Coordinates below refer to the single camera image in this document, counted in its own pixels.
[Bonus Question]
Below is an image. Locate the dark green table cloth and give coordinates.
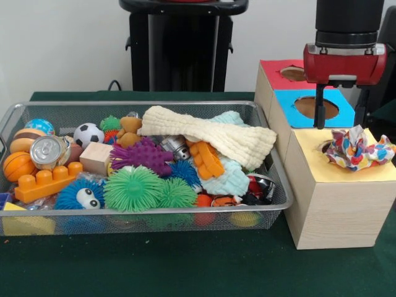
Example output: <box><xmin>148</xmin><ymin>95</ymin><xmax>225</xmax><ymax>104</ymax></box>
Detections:
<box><xmin>371</xmin><ymin>101</ymin><xmax>396</xmax><ymax>124</ymax></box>
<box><xmin>0</xmin><ymin>91</ymin><xmax>396</xmax><ymax>297</ymax></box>

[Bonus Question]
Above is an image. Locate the silver drink can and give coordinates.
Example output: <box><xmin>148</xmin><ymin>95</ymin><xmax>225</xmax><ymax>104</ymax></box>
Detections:
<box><xmin>30</xmin><ymin>136</ymin><xmax>72</xmax><ymax>171</ymax></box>

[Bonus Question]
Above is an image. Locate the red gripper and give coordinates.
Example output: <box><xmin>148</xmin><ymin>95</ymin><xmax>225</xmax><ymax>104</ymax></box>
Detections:
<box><xmin>303</xmin><ymin>43</ymin><xmax>388</xmax><ymax>129</ymax></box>

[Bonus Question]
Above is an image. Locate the light blue knitted cloth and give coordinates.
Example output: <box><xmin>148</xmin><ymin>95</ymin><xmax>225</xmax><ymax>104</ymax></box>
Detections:
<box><xmin>201</xmin><ymin>111</ymin><xmax>252</xmax><ymax>196</ymax></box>

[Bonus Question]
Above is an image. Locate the purple spiky toy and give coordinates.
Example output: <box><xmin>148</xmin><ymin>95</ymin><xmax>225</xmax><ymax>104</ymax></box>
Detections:
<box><xmin>110</xmin><ymin>137</ymin><xmax>174</xmax><ymax>177</ymax></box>

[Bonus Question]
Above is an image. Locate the silver mesh bin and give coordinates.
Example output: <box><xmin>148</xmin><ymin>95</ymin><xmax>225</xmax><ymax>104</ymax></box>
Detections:
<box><xmin>0</xmin><ymin>100</ymin><xmax>295</xmax><ymax>238</ymax></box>

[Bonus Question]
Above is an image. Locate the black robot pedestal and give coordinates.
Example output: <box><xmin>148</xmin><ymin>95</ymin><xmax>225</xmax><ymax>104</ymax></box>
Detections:
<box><xmin>119</xmin><ymin>0</ymin><xmax>250</xmax><ymax>92</ymax></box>

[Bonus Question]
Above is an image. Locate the white cloth with coloured dots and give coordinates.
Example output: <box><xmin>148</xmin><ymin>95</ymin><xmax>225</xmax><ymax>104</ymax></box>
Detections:
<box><xmin>325</xmin><ymin>124</ymin><xmax>396</xmax><ymax>173</ymax></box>

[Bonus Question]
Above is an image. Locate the orange toy basketball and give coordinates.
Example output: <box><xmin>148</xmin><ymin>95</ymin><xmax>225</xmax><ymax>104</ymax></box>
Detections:
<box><xmin>2</xmin><ymin>151</ymin><xmax>40</xmax><ymax>183</ymax></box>

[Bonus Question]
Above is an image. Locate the orange plastic building block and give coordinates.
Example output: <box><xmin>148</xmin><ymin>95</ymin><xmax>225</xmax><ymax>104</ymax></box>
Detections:
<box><xmin>186</xmin><ymin>139</ymin><xmax>226</xmax><ymax>179</ymax></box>

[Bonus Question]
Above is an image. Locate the long orange building block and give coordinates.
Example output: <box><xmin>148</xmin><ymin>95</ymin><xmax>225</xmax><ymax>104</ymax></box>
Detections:
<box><xmin>14</xmin><ymin>161</ymin><xmax>84</xmax><ymax>204</ymax></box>

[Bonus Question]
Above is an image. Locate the black stand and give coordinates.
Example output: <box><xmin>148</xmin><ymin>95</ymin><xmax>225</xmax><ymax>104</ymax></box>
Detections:
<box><xmin>355</xmin><ymin>6</ymin><xmax>396</xmax><ymax>117</ymax></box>

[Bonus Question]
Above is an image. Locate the cream knitted cloth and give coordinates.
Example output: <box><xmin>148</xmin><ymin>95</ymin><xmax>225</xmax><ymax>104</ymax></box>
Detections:
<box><xmin>137</xmin><ymin>105</ymin><xmax>278</xmax><ymax>170</ymax></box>

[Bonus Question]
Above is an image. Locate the wooden box with three holes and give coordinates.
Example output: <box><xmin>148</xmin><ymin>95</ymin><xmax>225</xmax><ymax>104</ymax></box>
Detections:
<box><xmin>254</xmin><ymin>59</ymin><xmax>396</xmax><ymax>250</ymax></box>

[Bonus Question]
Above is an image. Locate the large green spiky ball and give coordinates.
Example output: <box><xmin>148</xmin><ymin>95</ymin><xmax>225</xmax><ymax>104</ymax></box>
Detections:
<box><xmin>103</xmin><ymin>165</ymin><xmax>164</xmax><ymax>213</ymax></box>

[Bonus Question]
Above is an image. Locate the blue spiky ball with eyes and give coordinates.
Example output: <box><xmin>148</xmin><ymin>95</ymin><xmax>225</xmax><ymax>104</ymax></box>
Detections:
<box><xmin>54</xmin><ymin>178</ymin><xmax>106</xmax><ymax>210</ymax></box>

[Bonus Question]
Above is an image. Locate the small soccer ball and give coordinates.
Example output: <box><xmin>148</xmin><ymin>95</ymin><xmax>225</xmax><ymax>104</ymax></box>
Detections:
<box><xmin>73</xmin><ymin>123</ymin><xmax>105</xmax><ymax>149</ymax></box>

